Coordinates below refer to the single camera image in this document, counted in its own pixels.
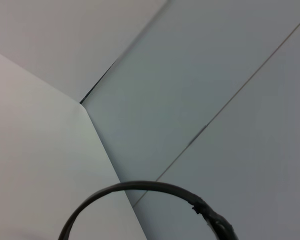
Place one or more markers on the black round teapot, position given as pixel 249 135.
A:
pixel 145 185

